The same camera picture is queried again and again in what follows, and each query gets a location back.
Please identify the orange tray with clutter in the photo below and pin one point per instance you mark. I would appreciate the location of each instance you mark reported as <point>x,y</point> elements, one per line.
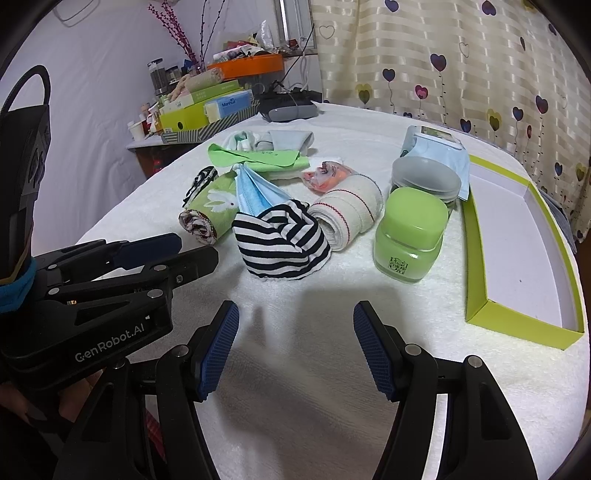
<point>246,58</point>

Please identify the grey lidded plastic container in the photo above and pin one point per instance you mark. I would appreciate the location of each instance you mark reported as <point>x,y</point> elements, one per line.
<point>427,175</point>

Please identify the grey black device with cables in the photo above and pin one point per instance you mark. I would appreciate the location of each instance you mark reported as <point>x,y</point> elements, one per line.
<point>290,106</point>

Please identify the wet wipes pack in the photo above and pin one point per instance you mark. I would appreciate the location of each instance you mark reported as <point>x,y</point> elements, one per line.
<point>442,147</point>

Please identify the black white striped sock ball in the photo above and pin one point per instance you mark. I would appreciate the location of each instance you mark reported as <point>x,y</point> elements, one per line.
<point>283,242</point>

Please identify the green lidded jar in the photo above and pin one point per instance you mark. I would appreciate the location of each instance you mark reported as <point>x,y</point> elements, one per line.
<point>410,235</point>

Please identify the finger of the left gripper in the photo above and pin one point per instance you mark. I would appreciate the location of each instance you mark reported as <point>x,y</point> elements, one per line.
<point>118,289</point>
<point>90,260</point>

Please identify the purple dried flower branches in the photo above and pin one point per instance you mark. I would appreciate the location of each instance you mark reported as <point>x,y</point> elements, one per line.
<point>164,13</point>

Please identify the heart pattern curtain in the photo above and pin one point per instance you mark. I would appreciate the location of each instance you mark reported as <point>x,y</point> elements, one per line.
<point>497,70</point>

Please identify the green rabbit towel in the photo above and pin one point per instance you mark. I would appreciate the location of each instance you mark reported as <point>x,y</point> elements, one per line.
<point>209,216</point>

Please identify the green microfiber cloth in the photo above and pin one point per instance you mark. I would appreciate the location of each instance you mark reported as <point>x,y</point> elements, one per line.
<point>260,161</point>

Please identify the white green sock pair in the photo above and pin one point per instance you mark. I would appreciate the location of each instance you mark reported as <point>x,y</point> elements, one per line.
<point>247,141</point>

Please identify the red snack plastic packet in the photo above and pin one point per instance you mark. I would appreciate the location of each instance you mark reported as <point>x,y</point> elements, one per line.
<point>326,176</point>

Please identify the person's left hand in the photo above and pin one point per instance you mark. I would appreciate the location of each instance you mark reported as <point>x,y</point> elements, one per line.
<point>71,399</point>

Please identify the blue face masks bundle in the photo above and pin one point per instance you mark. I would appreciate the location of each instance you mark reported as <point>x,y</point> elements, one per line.
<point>254,193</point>

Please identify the small striped sock roll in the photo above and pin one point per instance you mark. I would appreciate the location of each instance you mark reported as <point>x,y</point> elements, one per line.
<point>203,179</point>

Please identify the cream red-striped towel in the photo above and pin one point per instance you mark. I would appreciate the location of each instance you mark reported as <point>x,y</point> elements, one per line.
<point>348,210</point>

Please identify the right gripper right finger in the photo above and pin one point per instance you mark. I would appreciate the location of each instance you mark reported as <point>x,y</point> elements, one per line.
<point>482,440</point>

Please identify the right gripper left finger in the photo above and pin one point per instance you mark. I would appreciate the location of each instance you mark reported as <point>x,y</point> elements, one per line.
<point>185,376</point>

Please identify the stack of green boxes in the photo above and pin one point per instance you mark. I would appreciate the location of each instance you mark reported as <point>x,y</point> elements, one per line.
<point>197,116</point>

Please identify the green shallow cardboard box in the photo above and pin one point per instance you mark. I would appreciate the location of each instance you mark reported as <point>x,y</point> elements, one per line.
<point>520,281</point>

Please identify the grey sock pair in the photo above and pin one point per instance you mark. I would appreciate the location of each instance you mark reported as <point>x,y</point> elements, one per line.
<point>285,140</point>

